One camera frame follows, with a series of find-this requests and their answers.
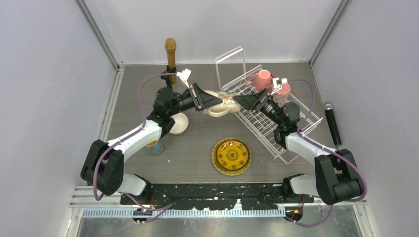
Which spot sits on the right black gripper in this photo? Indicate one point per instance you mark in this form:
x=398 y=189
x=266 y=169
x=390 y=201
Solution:
x=252 y=102

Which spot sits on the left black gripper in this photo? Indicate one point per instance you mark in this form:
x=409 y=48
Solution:
x=202 y=99

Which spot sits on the cream floral cup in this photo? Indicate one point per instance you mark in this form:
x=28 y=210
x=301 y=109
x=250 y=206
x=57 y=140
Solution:
x=227 y=106

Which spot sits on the beige ceramic bowl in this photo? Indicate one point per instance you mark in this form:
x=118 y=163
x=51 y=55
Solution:
x=181 y=124

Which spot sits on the yellow patterned plate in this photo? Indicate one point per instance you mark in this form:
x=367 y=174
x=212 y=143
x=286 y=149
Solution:
x=231 y=155

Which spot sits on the yellow woven bamboo plate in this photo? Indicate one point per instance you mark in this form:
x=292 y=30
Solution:
x=214 y=163

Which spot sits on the blue patterned bowl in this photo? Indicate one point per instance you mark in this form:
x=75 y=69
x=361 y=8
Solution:
x=155 y=148

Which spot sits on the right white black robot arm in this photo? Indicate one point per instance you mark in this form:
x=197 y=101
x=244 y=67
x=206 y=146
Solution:
x=288 y=135

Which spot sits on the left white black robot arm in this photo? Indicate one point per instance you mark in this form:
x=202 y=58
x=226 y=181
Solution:
x=104 y=164

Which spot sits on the pink plastic cup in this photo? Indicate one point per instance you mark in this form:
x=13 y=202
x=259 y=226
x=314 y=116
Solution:
x=261 y=80

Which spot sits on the pink floral cup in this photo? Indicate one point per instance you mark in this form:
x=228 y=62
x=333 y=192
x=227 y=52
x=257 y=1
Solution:
x=280 y=96

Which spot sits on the brown microphone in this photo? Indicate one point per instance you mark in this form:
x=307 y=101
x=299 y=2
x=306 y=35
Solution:
x=170 y=47

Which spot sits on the black silver microphone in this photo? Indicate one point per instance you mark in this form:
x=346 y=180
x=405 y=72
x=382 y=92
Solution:
x=332 y=124

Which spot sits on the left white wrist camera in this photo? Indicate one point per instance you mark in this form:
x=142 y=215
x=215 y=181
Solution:
x=184 y=76

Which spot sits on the white wire dish rack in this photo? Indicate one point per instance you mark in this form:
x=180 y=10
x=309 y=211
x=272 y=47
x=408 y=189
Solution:
x=257 y=123

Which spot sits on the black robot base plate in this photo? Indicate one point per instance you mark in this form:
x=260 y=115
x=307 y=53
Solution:
x=216 y=196

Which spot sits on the left aluminium rail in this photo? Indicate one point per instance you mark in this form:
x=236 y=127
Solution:
x=108 y=112

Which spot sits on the slotted cable duct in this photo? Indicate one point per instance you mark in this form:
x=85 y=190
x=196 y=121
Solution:
x=125 y=212

